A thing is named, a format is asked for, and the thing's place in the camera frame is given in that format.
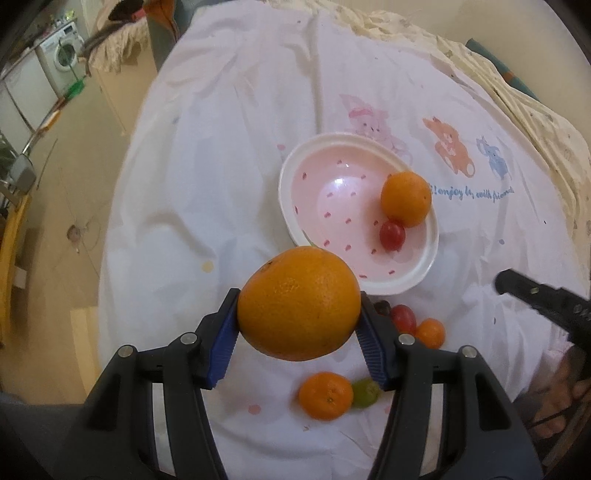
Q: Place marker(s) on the red cherry tomato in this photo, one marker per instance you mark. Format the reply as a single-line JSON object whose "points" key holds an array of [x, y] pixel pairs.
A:
{"points": [[392, 235], [402, 318]]}

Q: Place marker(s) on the person's right hand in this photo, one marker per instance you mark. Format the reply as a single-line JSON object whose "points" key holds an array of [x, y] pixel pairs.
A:
{"points": [[561, 392]]}

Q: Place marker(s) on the medium orange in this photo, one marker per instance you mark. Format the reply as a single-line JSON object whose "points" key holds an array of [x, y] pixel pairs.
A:
{"points": [[406, 198]]}

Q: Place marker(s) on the white washing machine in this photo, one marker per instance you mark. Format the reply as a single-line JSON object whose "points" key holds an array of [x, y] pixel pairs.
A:
{"points": [[62, 50]]}

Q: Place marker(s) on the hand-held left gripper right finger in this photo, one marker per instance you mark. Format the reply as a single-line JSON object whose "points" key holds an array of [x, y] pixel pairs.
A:
{"points": [[371, 350]]}

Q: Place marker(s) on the green mop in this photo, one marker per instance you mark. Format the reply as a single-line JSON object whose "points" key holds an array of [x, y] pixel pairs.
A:
{"points": [[75, 87]]}

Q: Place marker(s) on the white cartoon print bedsheet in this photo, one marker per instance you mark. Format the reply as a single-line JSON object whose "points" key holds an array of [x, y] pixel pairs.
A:
{"points": [[231, 161]]}

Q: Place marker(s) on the white cabinet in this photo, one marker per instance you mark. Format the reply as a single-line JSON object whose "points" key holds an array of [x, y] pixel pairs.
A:
{"points": [[25, 106]]}

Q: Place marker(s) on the small tangerine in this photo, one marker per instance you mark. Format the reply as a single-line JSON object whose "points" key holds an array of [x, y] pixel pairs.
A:
{"points": [[325, 396]]}

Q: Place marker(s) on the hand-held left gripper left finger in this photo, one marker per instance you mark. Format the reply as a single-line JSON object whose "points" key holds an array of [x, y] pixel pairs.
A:
{"points": [[221, 341]]}

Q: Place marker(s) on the grey chair back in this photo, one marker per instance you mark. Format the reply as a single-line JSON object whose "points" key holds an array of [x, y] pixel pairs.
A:
{"points": [[21, 173]]}

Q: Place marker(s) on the dark purple grape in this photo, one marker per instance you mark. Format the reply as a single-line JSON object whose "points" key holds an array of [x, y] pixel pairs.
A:
{"points": [[382, 307]]}

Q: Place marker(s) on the yellow wooden rack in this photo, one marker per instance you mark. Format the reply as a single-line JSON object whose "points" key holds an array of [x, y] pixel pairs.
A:
{"points": [[11, 258]]}

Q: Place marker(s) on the small orange kumquat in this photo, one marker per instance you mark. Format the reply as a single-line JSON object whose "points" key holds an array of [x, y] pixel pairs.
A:
{"points": [[430, 333]]}

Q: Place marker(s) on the green lime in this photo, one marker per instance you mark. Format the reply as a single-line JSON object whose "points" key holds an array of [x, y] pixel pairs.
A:
{"points": [[368, 393]]}

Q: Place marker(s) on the large orange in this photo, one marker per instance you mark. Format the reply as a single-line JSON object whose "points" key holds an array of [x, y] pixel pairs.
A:
{"points": [[298, 304]]}

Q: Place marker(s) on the teal cushion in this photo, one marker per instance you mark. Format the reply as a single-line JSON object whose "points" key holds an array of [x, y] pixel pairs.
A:
{"points": [[164, 41], [501, 64]]}

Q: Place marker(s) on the beige frilly cloth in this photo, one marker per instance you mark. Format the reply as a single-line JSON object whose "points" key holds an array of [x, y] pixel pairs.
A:
{"points": [[115, 44]]}

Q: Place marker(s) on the pink speckled white bowl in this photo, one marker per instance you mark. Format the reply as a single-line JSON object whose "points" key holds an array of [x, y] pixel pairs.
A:
{"points": [[341, 194]]}

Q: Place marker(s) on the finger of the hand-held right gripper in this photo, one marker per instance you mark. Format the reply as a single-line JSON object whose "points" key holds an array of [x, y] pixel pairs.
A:
{"points": [[521, 287]]}

